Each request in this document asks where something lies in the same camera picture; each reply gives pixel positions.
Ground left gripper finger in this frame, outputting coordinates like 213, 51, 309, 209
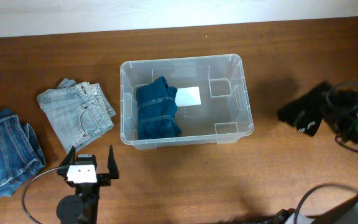
59, 146, 76, 169
108, 145, 119, 179

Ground black garment taped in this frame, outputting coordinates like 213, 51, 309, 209
277, 82, 332, 137

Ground light blue folded jeans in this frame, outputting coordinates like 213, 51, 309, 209
37, 78, 116, 152

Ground dark blue folded jeans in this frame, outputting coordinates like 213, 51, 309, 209
0, 108, 46, 198

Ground dark blue folded garment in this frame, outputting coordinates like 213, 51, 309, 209
136, 76, 181, 140

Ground white label in bin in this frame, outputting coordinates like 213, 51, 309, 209
175, 86, 201, 107

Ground clear plastic storage bin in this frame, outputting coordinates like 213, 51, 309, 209
120, 54, 254, 150

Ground left gripper white camera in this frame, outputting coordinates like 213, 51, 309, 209
66, 164, 97, 184

